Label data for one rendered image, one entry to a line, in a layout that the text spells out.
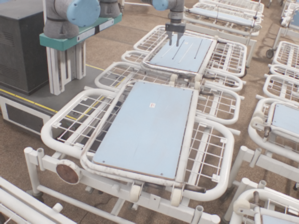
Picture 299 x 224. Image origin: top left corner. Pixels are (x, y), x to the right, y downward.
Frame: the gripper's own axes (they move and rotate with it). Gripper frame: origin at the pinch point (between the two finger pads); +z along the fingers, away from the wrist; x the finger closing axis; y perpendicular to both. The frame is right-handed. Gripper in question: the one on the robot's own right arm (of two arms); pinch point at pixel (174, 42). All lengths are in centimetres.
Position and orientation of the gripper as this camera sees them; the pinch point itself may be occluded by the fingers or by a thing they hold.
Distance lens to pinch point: 193.9
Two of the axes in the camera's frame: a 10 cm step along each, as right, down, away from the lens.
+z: -0.4, 8.3, 5.5
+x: 9.6, 1.9, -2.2
